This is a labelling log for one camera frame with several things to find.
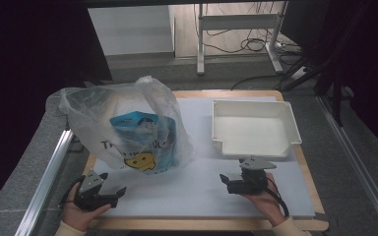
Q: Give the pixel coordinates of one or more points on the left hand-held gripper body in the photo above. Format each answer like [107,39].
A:
[90,196]

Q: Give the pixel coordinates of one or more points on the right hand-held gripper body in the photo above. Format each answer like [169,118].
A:
[254,182]

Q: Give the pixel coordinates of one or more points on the translucent white plastic bag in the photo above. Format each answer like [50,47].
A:
[88,124]

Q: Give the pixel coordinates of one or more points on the person's left hand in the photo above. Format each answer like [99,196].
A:
[78,219]

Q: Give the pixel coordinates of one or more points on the person's right hand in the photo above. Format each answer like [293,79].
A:
[265,205]

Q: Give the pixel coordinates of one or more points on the wooden table board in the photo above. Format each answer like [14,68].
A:
[210,224]

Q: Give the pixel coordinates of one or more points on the pale grey foam mat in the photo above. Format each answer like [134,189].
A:
[183,196]

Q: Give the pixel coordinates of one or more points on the white plastic tray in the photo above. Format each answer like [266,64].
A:
[252,131]

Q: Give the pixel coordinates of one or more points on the blue snack packet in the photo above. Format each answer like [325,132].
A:
[131,119]

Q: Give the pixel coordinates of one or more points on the black stand legs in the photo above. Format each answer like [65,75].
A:
[336,98]

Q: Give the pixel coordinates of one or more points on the dark curtain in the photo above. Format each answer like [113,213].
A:
[370,65]
[29,65]

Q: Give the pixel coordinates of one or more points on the aluminium rail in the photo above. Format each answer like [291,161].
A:
[357,164]
[44,187]

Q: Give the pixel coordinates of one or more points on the white wall panel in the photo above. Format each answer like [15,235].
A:
[131,29]

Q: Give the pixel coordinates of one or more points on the white metal desk frame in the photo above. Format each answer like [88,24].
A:
[239,22]

